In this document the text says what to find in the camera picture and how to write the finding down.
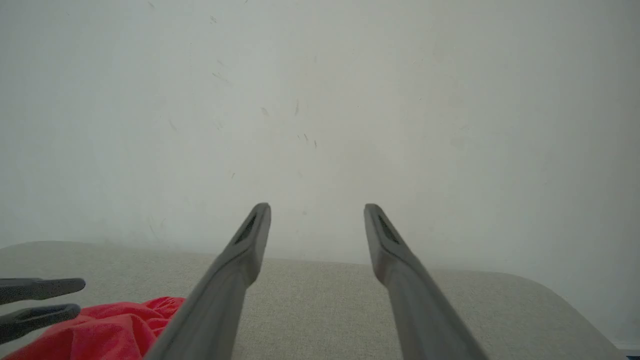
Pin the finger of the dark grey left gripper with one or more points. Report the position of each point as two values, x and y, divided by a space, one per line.
35 318
40 288

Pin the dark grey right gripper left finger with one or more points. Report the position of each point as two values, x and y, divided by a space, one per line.
220 300

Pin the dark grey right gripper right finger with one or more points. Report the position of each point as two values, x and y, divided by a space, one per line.
420 310

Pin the red shorts with white trim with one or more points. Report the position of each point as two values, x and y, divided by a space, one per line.
110 335

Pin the small blue object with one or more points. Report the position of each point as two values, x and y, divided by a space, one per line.
631 353

